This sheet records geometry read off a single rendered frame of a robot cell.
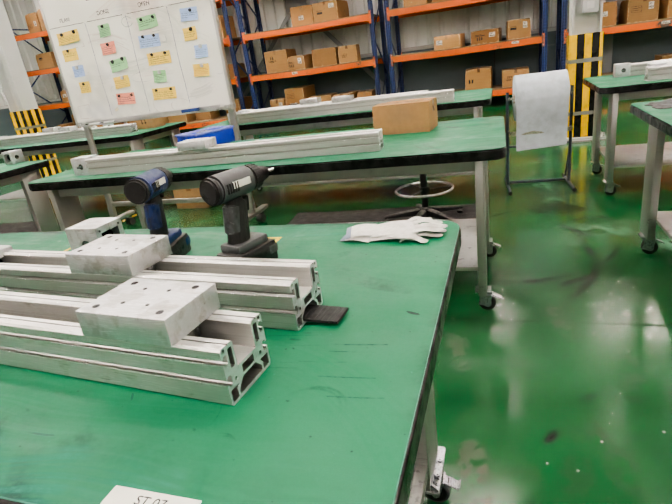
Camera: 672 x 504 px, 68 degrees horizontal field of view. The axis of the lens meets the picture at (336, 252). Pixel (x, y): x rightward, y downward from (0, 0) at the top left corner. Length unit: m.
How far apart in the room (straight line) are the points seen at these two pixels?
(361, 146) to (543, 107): 2.16
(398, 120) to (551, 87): 1.75
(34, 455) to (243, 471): 0.28
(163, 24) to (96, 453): 3.67
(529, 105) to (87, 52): 3.42
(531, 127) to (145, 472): 3.88
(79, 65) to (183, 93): 0.94
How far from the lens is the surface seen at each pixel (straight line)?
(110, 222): 1.39
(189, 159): 2.64
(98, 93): 4.59
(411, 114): 2.66
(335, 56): 10.63
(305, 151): 2.35
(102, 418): 0.76
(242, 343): 0.72
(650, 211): 2.98
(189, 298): 0.71
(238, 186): 1.04
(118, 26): 4.38
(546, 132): 4.24
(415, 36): 11.21
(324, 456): 0.59
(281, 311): 0.82
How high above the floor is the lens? 1.18
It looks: 21 degrees down
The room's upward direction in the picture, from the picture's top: 8 degrees counter-clockwise
